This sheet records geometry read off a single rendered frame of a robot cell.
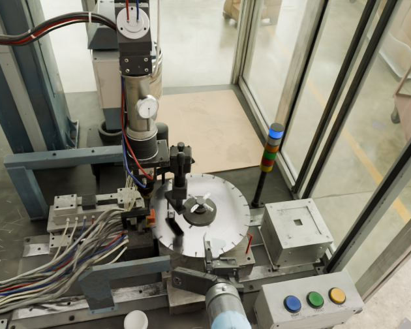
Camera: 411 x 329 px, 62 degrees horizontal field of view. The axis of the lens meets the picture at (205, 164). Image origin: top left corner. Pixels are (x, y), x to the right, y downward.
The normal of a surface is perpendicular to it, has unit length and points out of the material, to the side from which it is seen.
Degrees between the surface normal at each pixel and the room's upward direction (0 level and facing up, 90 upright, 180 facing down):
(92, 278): 90
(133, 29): 45
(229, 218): 0
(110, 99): 90
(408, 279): 0
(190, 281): 61
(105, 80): 90
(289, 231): 0
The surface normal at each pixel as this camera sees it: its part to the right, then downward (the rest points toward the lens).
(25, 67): 0.20, 0.71
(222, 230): 0.07, -0.69
